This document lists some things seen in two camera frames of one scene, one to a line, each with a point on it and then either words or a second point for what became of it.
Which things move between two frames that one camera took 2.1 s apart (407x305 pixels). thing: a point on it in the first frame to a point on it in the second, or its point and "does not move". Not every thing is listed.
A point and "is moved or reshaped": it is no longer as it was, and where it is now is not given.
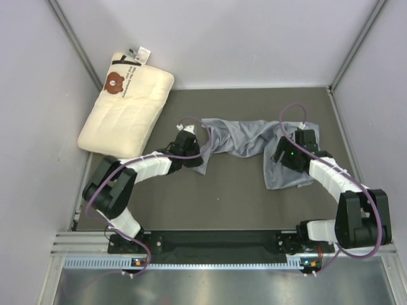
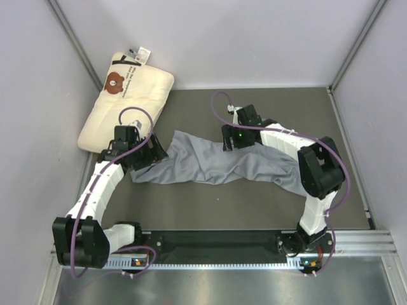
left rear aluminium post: x=54 y=6 does not move
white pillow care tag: x=141 y=56 does not move
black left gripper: x=194 y=162 to x=154 y=154
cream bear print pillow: x=125 y=117 does not move
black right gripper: x=284 y=145 to x=229 y=131
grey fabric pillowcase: x=254 y=138 is moved or reshaped
